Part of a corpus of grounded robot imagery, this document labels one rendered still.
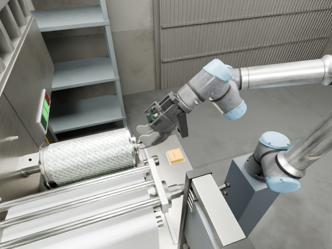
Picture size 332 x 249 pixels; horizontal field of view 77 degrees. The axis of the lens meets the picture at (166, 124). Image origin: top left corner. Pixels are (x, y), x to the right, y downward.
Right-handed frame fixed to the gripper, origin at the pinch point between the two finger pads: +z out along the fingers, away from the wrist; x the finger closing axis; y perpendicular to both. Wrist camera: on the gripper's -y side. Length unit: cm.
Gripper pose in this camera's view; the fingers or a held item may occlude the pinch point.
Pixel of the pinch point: (142, 144)
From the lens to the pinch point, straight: 70.9
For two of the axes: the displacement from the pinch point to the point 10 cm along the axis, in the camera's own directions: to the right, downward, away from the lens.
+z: -7.3, 6.3, 2.7
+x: 3.1, 6.5, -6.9
